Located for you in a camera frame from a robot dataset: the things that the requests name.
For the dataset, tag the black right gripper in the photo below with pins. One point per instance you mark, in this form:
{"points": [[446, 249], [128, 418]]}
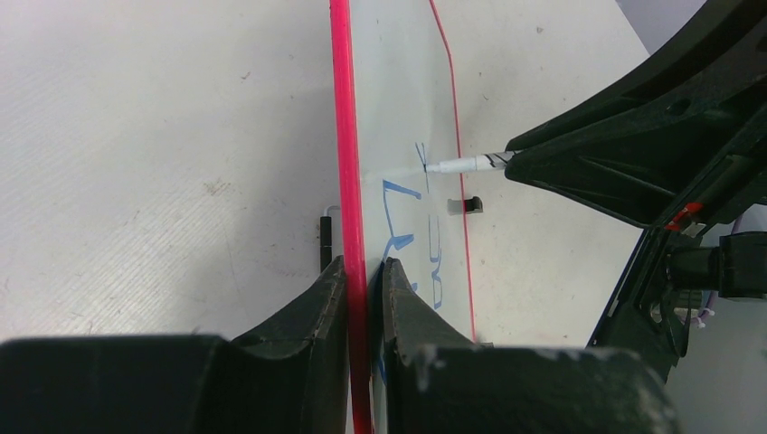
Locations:
{"points": [[679, 143]]}

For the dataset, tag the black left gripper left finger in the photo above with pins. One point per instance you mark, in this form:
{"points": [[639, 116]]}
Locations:
{"points": [[286, 375]]}

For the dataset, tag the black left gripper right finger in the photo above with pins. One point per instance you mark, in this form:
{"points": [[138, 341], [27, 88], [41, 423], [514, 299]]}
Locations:
{"points": [[439, 381]]}

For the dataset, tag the white whiteboard marker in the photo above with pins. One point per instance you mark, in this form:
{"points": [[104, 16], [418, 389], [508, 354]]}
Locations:
{"points": [[479, 163]]}

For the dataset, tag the red-framed whiteboard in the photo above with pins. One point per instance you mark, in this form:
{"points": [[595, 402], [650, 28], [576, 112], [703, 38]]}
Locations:
{"points": [[396, 112]]}

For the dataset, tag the black whiteboard clip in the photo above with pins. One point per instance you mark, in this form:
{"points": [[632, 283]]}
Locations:
{"points": [[465, 206]]}

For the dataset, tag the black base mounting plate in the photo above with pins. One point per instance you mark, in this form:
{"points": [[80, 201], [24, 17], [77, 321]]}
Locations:
{"points": [[639, 315]]}

